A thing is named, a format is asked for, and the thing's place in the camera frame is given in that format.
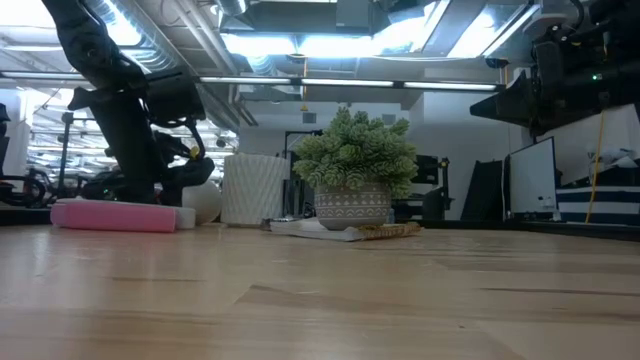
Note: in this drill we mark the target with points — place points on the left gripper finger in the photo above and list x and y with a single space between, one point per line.
185 177
137 182

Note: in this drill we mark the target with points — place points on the black leaning panel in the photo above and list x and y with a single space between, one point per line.
482 192

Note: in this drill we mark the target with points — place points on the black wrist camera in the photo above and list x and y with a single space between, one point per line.
175 100
550 60

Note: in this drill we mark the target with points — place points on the woven rattan mat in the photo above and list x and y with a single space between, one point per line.
395 230

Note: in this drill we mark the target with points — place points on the black rail with light tubes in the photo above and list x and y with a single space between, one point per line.
350 82

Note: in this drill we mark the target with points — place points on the large white reflector lightbulb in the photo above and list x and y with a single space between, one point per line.
205 202

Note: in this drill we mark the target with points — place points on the black background robot arm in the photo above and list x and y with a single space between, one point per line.
15 192

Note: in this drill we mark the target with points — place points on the green plant in patterned pot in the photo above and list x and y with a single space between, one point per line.
352 150

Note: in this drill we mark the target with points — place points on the black ceiling spotlight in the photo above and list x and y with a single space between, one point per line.
221 142

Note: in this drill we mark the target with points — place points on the black dome security camera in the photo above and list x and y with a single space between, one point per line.
497 62

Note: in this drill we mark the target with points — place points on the crumpled white cloth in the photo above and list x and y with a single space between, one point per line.
612 156

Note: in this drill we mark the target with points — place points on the white ribbed organizer container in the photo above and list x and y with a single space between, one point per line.
252 190

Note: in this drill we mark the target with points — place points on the pink foam block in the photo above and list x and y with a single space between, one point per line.
115 217

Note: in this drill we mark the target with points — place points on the pink rectangular box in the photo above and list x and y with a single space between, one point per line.
186 217

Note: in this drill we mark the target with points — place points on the black background frame stand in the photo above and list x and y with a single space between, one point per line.
66 150

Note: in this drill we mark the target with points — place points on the navy white striped box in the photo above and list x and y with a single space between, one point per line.
615 205

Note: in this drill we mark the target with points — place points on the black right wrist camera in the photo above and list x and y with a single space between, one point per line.
550 60

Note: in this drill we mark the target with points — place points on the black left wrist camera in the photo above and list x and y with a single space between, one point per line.
175 100

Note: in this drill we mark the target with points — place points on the grey wall vent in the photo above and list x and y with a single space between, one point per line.
309 118
389 119

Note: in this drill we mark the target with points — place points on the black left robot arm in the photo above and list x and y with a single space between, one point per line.
90 45

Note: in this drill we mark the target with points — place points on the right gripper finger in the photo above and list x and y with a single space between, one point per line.
510 105

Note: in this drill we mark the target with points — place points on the white board with black frame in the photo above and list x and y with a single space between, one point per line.
532 175

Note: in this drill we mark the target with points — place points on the black equipment stand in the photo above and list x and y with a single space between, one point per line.
435 200

